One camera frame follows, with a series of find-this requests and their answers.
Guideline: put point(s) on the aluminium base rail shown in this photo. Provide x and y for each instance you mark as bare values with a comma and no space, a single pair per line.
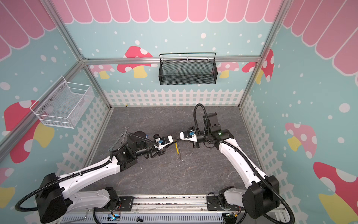
142,203

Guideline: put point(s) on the silver combination wrench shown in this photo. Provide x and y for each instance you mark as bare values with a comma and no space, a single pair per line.
120,139

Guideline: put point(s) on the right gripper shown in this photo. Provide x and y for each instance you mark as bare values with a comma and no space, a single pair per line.
189,138

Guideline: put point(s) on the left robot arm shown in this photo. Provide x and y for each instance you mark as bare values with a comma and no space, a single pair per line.
58,195

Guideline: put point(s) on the white wire wall basket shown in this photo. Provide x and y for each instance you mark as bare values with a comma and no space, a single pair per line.
63,104

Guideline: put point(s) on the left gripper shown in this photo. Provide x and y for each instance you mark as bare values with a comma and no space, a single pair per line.
161,152

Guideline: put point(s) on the white vented cable duct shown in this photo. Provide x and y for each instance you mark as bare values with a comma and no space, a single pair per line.
142,218

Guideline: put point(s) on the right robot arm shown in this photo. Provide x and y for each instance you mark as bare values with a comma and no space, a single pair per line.
262,193

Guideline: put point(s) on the black mesh wall basket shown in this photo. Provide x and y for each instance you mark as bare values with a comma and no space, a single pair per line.
198,68

